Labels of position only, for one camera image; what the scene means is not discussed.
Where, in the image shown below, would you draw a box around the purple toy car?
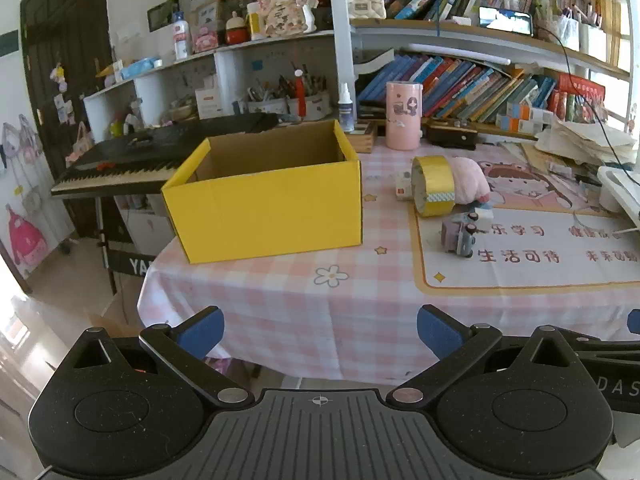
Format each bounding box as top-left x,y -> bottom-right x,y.
440,212 -> 481,259

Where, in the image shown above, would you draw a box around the pink plush toy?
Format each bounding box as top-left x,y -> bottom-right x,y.
447,156 -> 493,207

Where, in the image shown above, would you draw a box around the desktop with pink checked tablecloth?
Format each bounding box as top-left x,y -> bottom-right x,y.
137,132 -> 640,381

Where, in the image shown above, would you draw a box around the black cable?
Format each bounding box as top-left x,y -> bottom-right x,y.
537,25 -> 628,171

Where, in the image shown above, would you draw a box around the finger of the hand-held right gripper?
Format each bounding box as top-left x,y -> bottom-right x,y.
556,309 -> 640,361

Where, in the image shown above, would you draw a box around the blue tissue pack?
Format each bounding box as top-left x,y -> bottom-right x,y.
120,57 -> 156,80

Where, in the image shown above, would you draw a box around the pink bag wall sticker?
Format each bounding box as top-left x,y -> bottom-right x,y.
7,205 -> 48,266

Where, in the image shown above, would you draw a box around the black keyboard stand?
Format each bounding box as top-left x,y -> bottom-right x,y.
95,195 -> 156,296

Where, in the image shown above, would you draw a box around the stack of papers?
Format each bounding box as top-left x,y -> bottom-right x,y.
535,117 -> 640,176

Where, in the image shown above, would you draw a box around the white pen cup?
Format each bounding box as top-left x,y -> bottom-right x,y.
247,95 -> 288,116
287,92 -> 331,122

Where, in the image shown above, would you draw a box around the gold tape roll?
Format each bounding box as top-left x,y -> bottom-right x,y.
411,156 -> 457,218

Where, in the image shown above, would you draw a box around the row of leaning books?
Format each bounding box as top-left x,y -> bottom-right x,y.
357,52 -> 556,126

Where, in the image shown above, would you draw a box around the white box red label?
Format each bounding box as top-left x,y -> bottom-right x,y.
195,87 -> 223,118

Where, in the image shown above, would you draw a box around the grey bag wall stickers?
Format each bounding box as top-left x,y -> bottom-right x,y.
2,115 -> 43,161

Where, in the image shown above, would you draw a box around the wooden chessboard box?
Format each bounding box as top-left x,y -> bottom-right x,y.
345,121 -> 378,155

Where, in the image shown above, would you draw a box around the white device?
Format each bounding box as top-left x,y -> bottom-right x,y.
597,165 -> 640,221

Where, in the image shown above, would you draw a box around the black case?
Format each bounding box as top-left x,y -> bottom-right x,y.
425,119 -> 481,151

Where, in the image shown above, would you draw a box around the stack of orange white boxes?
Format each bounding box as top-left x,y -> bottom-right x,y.
497,102 -> 556,133

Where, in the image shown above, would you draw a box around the white lotion bottle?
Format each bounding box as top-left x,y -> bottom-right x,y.
172,12 -> 192,60

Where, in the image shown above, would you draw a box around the white spray bottle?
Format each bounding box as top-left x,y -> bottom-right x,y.
337,82 -> 357,135

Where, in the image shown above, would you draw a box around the small white box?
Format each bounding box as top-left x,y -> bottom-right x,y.
394,172 -> 416,202

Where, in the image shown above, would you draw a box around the white paper bags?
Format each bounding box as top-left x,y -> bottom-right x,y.
557,10 -> 608,58

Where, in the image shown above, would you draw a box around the small pink box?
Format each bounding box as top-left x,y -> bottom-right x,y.
192,27 -> 218,53

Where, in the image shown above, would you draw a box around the yellow white bottle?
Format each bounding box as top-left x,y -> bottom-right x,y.
247,2 -> 263,41

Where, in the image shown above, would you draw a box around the yellow cardboard box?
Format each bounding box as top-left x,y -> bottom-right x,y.
160,119 -> 363,265

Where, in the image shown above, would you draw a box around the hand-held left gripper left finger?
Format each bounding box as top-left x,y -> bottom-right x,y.
69,306 -> 254,409

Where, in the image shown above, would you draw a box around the red round doll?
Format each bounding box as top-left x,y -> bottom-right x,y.
225,11 -> 248,45

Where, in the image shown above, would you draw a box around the printed cartoon desk mat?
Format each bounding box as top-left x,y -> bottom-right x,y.
410,155 -> 640,296

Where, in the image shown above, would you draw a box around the black electronic keyboard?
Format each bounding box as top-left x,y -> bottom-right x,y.
50,112 -> 281,198

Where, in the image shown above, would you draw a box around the dark wooden door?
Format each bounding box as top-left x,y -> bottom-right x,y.
20,0 -> 113,238

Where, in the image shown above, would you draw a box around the picture frame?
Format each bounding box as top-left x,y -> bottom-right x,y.
147,2 -> 178,28

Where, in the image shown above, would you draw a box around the pink floral ornament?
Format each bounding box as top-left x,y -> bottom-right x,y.
260,0 -> 318,38

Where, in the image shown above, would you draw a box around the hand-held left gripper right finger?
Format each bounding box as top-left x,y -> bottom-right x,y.
386,305 -> 582,407

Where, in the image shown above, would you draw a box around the white bookshelf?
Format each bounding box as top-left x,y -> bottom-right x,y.
82,0 -> 640,141

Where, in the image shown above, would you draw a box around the pink cylinder container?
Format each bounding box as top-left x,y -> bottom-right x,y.
385,81 -> 425,151

